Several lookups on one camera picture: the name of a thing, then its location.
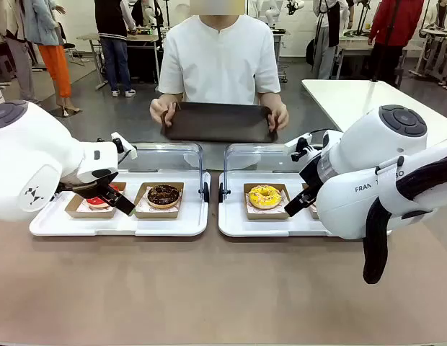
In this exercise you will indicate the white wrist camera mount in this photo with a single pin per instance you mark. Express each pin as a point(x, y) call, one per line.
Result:
point(299, 143)
point(101, 158)

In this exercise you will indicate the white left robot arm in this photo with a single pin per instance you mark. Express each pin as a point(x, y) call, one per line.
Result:
point(29, 151)

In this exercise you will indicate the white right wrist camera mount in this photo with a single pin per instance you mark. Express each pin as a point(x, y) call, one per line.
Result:
point(299, 143)

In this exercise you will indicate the person in light top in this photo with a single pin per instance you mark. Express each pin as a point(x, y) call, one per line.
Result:
point(441, 14)

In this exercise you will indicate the person in white shirt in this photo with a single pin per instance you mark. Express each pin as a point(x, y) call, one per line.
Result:
point(220, 61)

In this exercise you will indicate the grey workshop table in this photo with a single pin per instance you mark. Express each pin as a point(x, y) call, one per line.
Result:
point(144, 37)

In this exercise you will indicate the dark brown serving tray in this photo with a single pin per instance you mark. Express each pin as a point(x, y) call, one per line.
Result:
point(220, 122)

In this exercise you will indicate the mannequin with orange trousers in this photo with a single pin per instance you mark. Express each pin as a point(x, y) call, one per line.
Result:
point(57, 68)

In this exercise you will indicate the chocolate donut with nuts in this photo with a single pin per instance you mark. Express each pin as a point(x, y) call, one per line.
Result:
point(155, 198)

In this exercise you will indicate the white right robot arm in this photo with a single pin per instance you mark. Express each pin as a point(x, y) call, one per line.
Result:
point(371, 144)

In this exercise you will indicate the yellow glazed sprinkled donut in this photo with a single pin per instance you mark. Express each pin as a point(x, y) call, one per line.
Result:
point(256, 198)

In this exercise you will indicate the mannequin with beige trousers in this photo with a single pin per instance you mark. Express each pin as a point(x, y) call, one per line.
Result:
point(21, 61)

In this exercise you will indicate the kraft paper donut box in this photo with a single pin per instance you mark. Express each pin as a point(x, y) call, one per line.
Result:
point(74, 212)
point(140, 212)
point(250, 215)

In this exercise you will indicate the white printed paper liner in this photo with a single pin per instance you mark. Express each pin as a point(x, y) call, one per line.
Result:
point(277, 210)
point(83, 208)
point(174, 209)

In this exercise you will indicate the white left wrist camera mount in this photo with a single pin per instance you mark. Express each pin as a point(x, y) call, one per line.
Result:
point(101, 158)

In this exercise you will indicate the person's left forearm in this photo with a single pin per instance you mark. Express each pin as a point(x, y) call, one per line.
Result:
point(270, 98)

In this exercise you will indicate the white plastic display tray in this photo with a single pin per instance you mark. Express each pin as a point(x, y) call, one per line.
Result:
point(238, 225)
point(166, 225)

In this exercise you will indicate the person's right hand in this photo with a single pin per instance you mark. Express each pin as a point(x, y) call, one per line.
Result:
point(162, 108)

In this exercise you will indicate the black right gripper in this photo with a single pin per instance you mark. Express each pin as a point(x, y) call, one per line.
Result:
point(310, 176)

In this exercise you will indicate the white rectangular table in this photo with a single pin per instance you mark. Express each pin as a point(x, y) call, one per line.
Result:
point(353, 97)

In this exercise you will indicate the person in dark jacket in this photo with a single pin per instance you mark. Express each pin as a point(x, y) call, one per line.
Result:
point(115, 54)

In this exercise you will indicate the person's left hand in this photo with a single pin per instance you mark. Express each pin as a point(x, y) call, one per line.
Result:
point(279, 115)

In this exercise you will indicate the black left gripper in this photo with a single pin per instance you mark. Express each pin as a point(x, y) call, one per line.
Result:
point(97, 184)

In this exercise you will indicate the red glazed donut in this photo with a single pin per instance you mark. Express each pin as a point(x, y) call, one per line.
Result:
point(95, 204)

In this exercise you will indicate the clear plastic tray lid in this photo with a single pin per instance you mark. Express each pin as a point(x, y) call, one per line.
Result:
point(259, 158)
point(162, 158)

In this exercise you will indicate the person in red jacket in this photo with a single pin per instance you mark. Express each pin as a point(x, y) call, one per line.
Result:
point(396, 21)

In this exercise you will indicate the person in black apron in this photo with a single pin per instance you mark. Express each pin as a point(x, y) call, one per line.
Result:
point(326, 54)

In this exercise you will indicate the person's right forearm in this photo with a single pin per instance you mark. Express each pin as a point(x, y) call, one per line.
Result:
point(171, 97)

